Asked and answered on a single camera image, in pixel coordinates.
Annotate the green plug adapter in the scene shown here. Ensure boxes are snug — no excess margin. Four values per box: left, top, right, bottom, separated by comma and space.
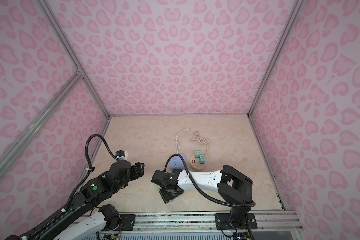
195, 151, 202, 159

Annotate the white power strip cable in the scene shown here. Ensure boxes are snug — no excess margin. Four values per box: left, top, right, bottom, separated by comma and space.
174, 128, 190, 155

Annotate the pink round power strip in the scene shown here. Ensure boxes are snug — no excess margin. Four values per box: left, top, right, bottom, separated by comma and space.
190, 156, 206, 171

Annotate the blue square power strip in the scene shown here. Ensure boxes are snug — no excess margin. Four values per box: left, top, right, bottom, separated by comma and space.
169, 154, 186, 170

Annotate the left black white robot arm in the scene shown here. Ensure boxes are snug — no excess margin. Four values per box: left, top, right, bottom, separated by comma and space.
7, 134, 145, 240

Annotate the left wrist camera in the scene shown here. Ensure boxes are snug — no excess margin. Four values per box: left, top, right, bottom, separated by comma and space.
115, 150, 128, 161

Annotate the diagonal aluminium frame bar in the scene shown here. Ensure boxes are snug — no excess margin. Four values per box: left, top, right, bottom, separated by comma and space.
0, 71, 83, 181

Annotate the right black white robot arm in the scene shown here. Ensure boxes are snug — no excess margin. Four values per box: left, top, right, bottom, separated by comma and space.
152, 154, 258, 236

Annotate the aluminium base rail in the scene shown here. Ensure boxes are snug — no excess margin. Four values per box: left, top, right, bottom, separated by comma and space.
44, 209, 304, 236

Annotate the teal plug adapter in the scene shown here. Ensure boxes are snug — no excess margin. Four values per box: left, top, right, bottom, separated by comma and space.
199, 155, 206, 164

